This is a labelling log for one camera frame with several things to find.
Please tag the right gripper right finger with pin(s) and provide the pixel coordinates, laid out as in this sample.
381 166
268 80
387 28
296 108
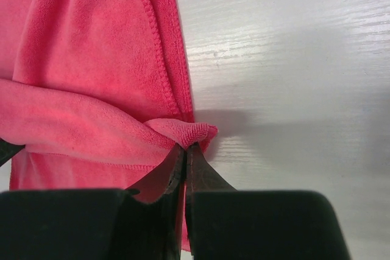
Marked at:
225 223

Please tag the pink towel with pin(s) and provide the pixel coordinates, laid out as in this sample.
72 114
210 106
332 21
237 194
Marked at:
97 92

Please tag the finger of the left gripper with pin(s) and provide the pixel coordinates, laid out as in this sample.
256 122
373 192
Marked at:
8 151

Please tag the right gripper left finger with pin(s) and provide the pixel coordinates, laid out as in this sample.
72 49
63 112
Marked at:
143 221

